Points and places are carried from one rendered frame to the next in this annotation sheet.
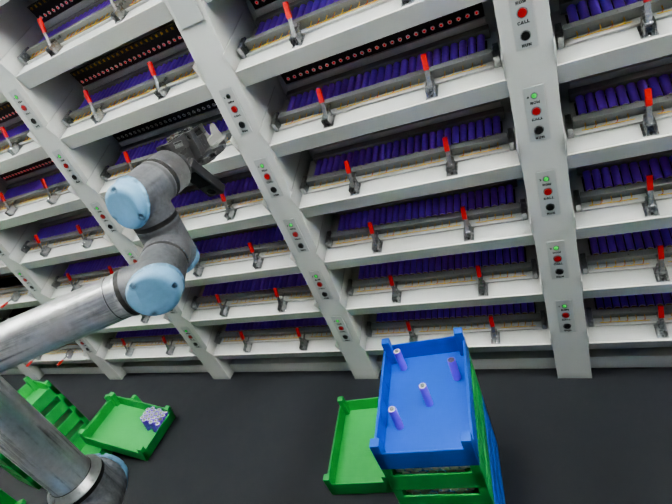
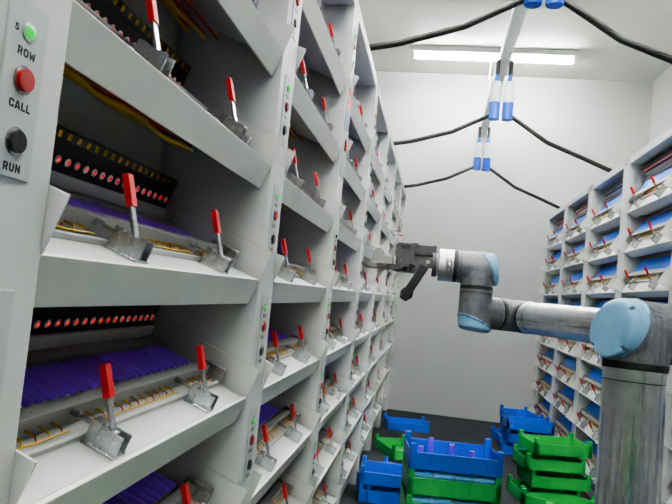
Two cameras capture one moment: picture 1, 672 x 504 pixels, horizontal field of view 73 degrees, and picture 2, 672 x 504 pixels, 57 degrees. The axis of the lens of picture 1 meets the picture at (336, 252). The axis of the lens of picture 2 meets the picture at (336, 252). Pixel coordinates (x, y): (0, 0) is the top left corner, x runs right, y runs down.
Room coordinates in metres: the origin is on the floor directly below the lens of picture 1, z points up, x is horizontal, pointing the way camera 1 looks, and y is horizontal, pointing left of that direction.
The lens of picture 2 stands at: (1.89, 1.78, 0.95)
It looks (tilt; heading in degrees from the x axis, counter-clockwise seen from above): 4 degrees up; 249
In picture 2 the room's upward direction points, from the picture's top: 6 degrees clockwise
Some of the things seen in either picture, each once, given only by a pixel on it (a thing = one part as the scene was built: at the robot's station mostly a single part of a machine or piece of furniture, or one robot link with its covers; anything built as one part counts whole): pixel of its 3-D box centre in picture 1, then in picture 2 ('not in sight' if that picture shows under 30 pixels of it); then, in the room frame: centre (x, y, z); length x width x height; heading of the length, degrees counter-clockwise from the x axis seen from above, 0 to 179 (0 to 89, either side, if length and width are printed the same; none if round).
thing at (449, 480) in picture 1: (433, 415); (449, 476); (0.70, -0.05, 0.36); 0.30 x 0.20 x 0.08; 158
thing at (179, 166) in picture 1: (166, 173); (444, 265); (0.97, 0.26, 1.05); 0.10 x 0.05 x 0.09; 60
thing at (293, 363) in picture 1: (296, 352); not in sight; (1.52, 0.33, 0.03); 2.19 x 0.16 x 0.05; 60
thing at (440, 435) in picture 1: (424, 393); (451, 452); (0.70, -0.05, 0.44); 0.30 x 0.20 x 0.08; 158
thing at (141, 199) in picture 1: (142, 194); (475, 269); (0.90, 0.30, 1.04); 0.12 x 0.09 x 0.10; 150
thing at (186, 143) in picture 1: (186, 153); (415, 260); (1.04, 0.22, 1.05); 0.12 x 0.08 x 0.09; 150
